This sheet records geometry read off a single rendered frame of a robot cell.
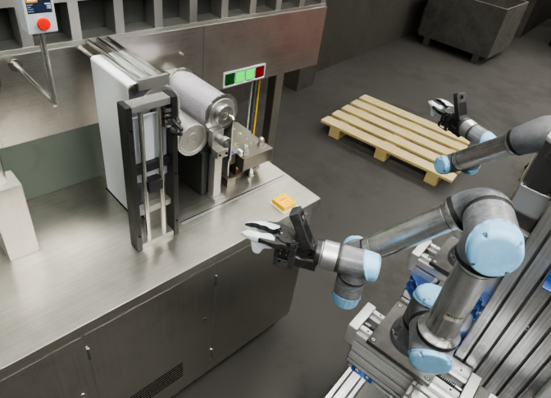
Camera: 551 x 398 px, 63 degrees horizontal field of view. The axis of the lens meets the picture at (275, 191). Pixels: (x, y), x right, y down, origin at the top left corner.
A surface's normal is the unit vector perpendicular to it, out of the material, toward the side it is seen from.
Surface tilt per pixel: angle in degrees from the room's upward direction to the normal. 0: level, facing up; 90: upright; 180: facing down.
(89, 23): 90
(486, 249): 82
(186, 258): 0
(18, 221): 90
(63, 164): 90
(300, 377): 0
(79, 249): 0
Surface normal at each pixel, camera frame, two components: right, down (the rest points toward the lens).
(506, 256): -0.22, 0.46
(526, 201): -0.64, 0.40
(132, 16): 0.68, 0.51
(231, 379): 0.12, -0.79
